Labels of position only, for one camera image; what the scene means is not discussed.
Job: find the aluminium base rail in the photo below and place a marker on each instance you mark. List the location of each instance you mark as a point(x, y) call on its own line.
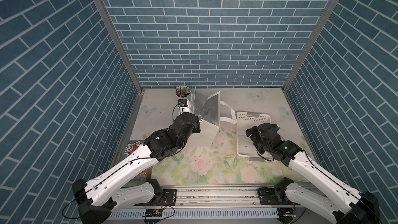
point(212, 203)

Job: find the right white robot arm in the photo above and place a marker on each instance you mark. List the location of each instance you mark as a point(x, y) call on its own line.
point(339, 203)

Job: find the green pencil cup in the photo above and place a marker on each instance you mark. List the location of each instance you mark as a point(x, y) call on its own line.
point(186, 97)

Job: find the white plastic basket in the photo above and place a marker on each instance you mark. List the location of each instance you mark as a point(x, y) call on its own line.
point(270, 139)

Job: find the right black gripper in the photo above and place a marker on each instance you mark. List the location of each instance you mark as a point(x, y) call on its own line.
point(254, 135)

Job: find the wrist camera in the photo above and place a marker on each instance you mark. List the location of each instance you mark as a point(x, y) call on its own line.
point(276, 127)
point(184, 106)

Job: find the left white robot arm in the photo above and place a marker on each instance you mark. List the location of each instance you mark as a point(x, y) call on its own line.
point(105, 194)

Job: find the right circuit board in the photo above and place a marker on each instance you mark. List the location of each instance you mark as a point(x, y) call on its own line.
point(286, 215)

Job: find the left green circuit board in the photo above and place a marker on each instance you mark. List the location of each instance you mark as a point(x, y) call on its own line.
point(153, 213)

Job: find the white insulated delivery bag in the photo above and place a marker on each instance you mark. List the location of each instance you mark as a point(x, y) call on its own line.
point(212, 112)

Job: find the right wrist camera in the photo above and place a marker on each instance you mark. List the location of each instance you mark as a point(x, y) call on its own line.
point(276, 127)

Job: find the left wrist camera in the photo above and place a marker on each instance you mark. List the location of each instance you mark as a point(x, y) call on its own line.
point(184, 106)

